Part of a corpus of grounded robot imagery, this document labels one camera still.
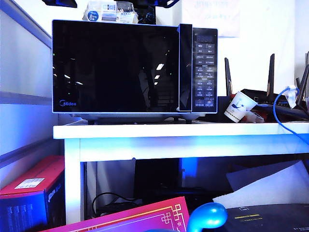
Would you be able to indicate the white paper wall poster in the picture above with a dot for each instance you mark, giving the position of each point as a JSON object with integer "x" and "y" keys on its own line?
{"x": 210, "y": 19}

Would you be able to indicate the grey paper sheet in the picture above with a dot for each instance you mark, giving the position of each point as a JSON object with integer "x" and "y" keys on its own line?
{"x": 246, "y": 180}

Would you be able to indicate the black patterned bag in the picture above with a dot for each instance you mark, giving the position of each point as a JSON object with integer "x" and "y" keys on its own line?
{"x": 147, "y": 17}

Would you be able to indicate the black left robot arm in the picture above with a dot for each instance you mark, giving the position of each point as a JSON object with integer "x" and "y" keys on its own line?
{"x": 60, "y": 2}

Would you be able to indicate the grey partition frame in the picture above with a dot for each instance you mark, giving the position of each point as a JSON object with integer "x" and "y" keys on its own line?
{"x": 24, "y": 97}

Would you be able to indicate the black router with antennas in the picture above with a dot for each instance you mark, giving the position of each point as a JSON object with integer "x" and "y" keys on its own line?
{"x": 260, "y": 94}

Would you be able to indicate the white paper sheet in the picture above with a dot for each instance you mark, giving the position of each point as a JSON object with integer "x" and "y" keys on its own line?
{"x": 277, "y": 191}

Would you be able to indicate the black computer case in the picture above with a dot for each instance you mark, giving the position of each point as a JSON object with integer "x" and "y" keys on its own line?
{"x": 157, "y": 174}

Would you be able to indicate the glossy blue rounded object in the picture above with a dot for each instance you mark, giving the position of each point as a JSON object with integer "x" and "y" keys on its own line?
{"x": 207, "y": 215}

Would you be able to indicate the red and black cardboard box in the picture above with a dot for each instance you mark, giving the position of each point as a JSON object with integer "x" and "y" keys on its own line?
{"x": 29, "y": 172}

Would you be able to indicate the black box yellow print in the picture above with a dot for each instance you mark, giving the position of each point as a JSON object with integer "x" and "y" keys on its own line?
{"x": 265, "y": 217}

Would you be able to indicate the magenta box gold pattern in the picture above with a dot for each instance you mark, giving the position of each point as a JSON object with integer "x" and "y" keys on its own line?
{"x": 144, "y": 217}

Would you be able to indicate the clear plastic snack box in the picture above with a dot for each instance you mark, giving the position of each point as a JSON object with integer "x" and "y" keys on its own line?
{"x": 108, "y": 13}

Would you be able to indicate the white paper cup blue print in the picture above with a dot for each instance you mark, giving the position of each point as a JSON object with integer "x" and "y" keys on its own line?
{"x": 237, "y": 107}

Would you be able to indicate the black glass microwave door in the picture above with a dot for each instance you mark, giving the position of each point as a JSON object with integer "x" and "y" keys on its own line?
{"x": 116, "y": 72}

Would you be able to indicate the silver Midea microwave oven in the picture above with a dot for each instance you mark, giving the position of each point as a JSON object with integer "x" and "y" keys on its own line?
{"x": 205, "y": 72}

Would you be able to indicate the small red white package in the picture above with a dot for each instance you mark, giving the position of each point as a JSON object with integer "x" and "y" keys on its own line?
{"x": 253, "y": 117}

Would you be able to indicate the white table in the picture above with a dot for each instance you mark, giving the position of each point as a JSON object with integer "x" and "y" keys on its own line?
{"x": 169, "y": 130}

